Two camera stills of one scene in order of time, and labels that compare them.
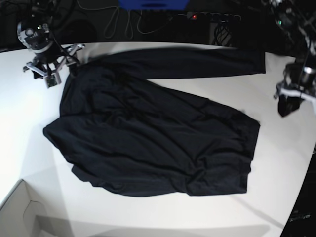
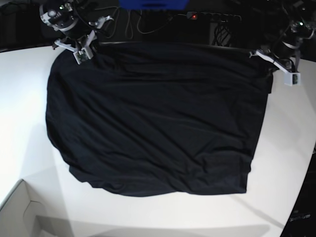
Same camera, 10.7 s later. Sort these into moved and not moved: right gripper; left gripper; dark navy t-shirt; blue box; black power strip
Moved: right gripper; dark navy t-shirt; left gripper
Not moved: black power strip; blue box
